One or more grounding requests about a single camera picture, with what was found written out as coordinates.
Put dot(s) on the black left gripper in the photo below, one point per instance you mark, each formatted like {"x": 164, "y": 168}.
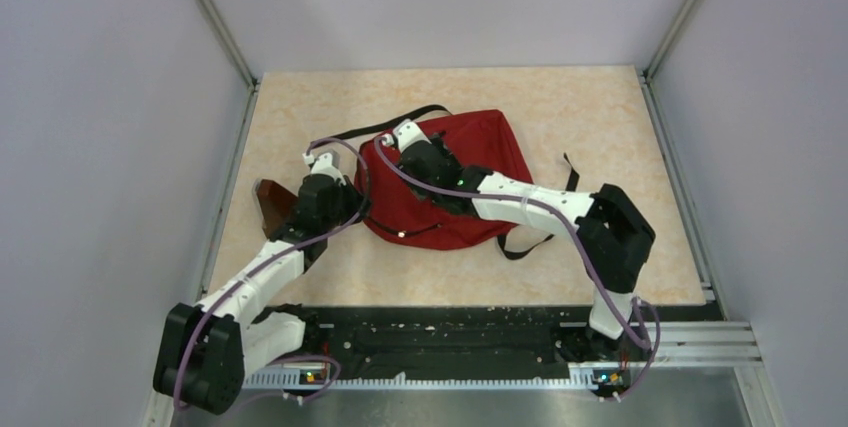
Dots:
{"x": 359, "y": 202}

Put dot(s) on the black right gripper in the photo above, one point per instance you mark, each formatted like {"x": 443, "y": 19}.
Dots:
{"x": 444, "y": 150}

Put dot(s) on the red student backpack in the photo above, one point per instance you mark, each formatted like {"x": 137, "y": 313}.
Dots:
{"x": 484, "y": 138}

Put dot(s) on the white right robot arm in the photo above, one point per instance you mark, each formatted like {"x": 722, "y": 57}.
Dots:
{"x": 612, "y": 237}

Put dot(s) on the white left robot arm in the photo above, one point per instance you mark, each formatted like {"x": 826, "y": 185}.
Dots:
{"x": 208, "y": 349}

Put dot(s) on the brown leather case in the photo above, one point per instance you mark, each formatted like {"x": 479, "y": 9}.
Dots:
{"x": 275, "y": 204}

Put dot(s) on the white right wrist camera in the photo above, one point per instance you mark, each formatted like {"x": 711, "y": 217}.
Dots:
{"x": 403, "y": 136}

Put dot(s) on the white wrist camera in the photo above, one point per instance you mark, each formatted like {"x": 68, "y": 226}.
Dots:
{"x": 326, "y": 164}
{"x": 403, "y": 136}

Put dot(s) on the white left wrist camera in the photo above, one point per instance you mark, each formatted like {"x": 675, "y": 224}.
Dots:
{"x": 326, "y": 164}

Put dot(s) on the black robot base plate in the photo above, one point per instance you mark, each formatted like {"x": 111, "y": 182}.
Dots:
{"x": 457, "y": 343}

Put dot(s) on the aluminium frame rail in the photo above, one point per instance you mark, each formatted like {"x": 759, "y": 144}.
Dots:
{"x": 676, "y": 345}

